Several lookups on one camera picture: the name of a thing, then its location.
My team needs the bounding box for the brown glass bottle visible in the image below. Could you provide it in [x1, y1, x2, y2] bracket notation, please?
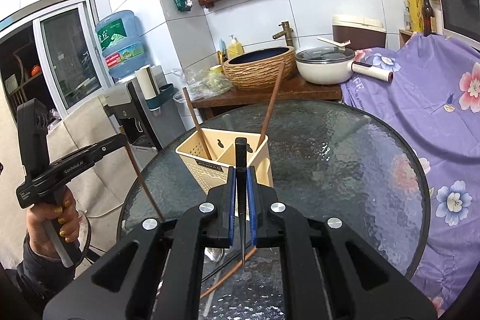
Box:
[422, 0, 436, 37]

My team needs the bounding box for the round glass table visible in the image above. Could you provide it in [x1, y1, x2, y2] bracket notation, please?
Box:
[117, 101, 430, 319]

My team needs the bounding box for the large steel spoon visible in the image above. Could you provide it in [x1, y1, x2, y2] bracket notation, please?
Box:
[204, 248, 224, 263]

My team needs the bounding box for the left hand with gold nails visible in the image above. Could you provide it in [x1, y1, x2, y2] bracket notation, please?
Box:
[26, 187, 81, 259]

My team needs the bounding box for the thin reddish wooden chopstick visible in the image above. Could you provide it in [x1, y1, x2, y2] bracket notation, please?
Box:
[200, 247, 257, 299]

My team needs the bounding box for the brass faucet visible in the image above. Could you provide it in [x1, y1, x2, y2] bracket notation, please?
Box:
[272, 21, 295, 47]

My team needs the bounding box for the brown white rice cooker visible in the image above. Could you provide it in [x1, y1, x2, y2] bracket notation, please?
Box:
[332, 15, 386, 50]

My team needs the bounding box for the white pan with lid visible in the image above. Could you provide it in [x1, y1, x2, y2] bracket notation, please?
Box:
[295, 37, 394, 85]

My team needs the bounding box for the paper cup tube holder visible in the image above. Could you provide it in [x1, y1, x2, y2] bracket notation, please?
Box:
[135, 65, 175, 115]

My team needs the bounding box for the brown wooden chopstick long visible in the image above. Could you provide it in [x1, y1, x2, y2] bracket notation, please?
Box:
[182, 87, 212, 160]

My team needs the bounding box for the purple floral cloth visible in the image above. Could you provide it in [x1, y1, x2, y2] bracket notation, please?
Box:
[341, 34, 479, 319]

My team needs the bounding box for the clear plastic bag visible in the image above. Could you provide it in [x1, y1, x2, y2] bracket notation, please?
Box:
[172, 69, 233, 101]

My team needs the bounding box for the beige plastic utensil holder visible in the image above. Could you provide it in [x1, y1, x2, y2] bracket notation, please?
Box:
[175, 128, 273, 194]

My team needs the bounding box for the woven brown basin sink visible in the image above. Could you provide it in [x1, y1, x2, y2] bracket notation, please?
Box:
[223, 46, 297, 89]

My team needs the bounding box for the yellow soap bottle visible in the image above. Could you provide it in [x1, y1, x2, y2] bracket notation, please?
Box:
[227, 35, 244, 60]

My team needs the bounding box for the white microwave oven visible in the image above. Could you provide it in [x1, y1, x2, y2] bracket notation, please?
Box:
[437, 0, 480, 50]

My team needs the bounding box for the blue water jug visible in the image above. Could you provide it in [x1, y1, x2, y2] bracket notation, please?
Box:
[95, 10, 148, 79]

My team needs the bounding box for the grey water dispenser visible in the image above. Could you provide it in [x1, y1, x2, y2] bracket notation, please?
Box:
[101, 69, 185, 151]

